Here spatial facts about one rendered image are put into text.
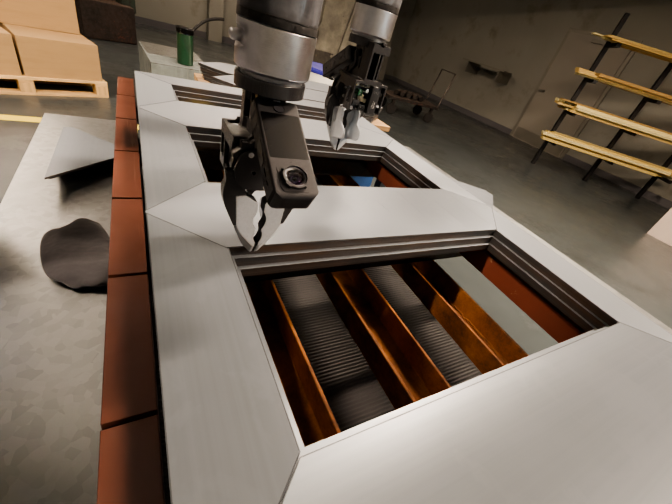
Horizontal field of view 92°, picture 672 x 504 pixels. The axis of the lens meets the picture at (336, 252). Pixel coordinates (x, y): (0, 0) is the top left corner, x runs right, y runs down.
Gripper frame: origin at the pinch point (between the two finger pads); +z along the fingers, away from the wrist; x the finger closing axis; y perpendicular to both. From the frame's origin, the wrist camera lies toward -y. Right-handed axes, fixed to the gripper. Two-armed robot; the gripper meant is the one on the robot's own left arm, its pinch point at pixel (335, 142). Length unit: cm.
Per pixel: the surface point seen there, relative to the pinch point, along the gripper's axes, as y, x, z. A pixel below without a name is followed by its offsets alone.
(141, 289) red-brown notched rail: 29.9, -38.0, 8.9
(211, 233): 23.8, -29.5, 5.8
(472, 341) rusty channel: 42.3, 15.1, 20.5
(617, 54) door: -330, 726, -100
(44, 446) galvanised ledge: 37, -48, 24
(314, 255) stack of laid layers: 27.8, -15.2, 7.9
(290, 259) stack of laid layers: 27.8, -19.0, 8.3
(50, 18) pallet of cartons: -347, -95, 41
